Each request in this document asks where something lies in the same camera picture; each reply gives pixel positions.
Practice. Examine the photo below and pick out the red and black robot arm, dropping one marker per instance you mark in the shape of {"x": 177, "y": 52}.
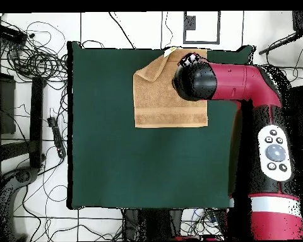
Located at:
{"x": 255, "y": 83}

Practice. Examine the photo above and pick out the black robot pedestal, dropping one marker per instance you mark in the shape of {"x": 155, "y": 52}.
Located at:
{"x": 151, "y": 224}

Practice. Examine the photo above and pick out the dark flat panel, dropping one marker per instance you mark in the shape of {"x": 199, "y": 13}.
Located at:
{"x": 5, "y": 106}

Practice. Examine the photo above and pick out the black rod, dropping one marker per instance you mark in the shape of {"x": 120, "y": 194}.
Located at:
{"x": 280, "y": 43}

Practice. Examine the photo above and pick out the dark green table cloth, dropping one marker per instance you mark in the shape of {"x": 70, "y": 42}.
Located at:
{"x": 103, "y": 163}

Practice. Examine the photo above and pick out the black floor beam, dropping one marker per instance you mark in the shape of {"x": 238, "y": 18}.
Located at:
{"x": 36, "y": 121}

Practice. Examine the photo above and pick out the black power strip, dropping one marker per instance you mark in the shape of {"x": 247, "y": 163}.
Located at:
{"x": 56, "y": 136}

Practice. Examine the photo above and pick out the dark grey stand base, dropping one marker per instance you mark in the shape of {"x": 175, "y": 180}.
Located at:
{"x": 22, "y": 175}

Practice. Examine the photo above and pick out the black rectangular box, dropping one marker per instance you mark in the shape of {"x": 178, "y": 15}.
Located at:
{"x": 10, "y": 34}

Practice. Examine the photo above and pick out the orange terry towel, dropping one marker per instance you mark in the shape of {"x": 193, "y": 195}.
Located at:
{"x": 154, "y": 106}

